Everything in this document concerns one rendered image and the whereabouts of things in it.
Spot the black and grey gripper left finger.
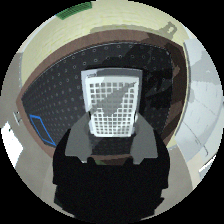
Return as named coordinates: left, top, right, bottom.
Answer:
left=52, top=111, right=92, bottom=185

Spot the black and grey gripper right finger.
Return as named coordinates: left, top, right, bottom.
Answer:
left=130, top=111, right=170, bottom=189

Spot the black perforated breadboard plate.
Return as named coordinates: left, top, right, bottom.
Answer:
left=21, top=42, right=173, bottom=156

